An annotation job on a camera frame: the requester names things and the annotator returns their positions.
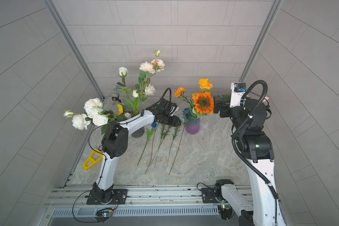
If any dark blue rose vase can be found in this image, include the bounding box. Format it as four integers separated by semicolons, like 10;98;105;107
169;108;189;174

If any orange gerbera flower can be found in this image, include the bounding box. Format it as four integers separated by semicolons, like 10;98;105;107
192;91;214;115

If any orange carnation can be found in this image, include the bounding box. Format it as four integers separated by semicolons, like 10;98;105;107
174;87;192;105

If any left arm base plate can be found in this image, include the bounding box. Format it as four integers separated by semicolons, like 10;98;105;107
85;189;128;205

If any blue purple glass vase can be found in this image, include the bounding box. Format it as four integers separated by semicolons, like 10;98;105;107
185;115;201;135

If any aluminium rail frame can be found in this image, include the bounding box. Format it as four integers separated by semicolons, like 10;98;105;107
36;185;292;226

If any circuit board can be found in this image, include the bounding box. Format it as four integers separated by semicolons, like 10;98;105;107
218;205;234;221
95;208;114;223

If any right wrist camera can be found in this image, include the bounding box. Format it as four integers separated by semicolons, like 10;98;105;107
230;82;246;108

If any white rose bouquet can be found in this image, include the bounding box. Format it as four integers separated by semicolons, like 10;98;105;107
63;98;131;131

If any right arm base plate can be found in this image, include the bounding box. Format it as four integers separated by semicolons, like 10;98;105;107
200;186;228;203

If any white rose left vase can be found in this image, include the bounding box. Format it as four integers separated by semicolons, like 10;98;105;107
145;84;156;96

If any orange rose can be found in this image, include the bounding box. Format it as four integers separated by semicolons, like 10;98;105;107
198;79;213;90

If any yellow sunflower left vase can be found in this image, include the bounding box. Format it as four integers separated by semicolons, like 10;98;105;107
117;104;124;115

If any right circuit board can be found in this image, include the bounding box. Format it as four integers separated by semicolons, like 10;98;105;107
218;205;234;221

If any pink rose spray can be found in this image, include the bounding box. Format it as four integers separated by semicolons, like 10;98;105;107
135;50;165;96

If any left circuit board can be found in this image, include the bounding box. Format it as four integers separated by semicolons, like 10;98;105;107
95;208;114;223

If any small blue tulip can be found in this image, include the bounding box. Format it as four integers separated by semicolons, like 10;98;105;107
137;122;157;166

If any dark blue rose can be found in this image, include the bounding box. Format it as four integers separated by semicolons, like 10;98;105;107
145;128;157;173

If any white rose bud stem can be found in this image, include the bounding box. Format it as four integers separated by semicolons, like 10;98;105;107
117;67;132;95

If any dark red glass vase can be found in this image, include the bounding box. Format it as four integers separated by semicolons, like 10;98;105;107
131;127;145;138

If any yellow tag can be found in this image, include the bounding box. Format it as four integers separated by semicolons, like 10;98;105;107
82;149;103;170

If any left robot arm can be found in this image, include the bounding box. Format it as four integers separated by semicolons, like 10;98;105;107
90;104;181;203

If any pink roses stem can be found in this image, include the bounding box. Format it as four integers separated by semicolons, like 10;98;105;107
217;93;269;104

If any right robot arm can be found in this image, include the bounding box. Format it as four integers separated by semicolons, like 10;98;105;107
214;80;286;226

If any light blue carnation stem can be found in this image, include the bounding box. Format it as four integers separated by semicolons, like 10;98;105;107
166;126;180;168
154;124;172;166

